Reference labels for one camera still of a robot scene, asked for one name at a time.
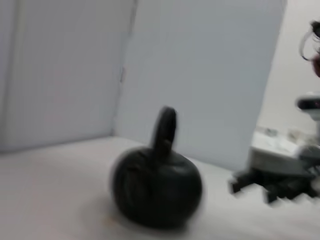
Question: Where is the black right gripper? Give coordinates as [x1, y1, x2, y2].
[227, 171, 320, 208]

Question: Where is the black round teapot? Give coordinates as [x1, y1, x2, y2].
[108, 106, 204, 230]

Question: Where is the glass carafe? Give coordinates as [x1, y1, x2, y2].
[298, 20, 320, 79]

